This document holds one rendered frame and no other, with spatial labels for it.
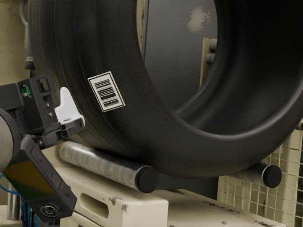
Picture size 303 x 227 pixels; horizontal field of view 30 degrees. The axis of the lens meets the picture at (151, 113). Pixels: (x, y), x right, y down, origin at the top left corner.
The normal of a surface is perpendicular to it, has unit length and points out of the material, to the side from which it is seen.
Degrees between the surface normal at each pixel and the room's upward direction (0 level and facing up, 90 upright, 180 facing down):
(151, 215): 90
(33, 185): 126
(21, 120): 70
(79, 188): 90
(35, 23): 96
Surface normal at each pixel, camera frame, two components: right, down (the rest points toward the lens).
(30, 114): -0.32, 0.15
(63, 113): 0.92, -0.26
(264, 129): 0.56, 0.25
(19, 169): -0.14, 0.62
